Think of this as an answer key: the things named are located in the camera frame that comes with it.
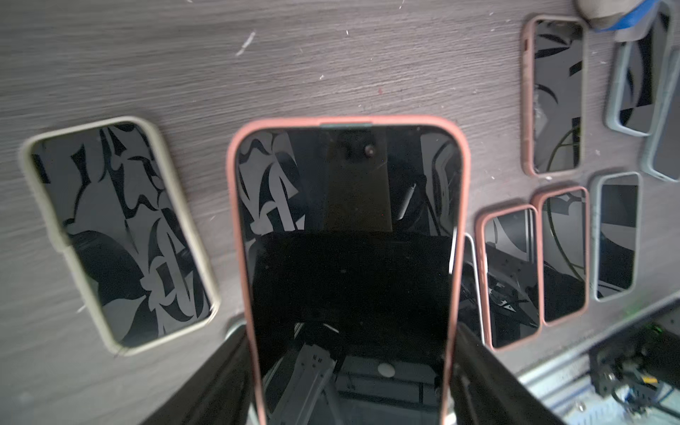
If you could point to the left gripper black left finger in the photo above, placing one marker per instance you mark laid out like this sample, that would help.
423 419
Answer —
220 392

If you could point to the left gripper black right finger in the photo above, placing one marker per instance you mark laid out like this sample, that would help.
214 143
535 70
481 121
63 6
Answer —
485 392

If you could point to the phone grey case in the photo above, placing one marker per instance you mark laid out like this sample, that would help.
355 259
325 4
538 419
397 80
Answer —
470 307

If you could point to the phone dark case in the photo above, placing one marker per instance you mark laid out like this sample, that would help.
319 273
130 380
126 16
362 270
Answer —
509 265

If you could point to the phone pink case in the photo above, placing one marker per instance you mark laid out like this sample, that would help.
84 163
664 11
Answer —
553 86
615 234
564 242

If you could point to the phone light blue case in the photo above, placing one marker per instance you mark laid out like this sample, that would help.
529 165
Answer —
660 157

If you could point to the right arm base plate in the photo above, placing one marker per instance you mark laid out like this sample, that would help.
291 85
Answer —
638 369

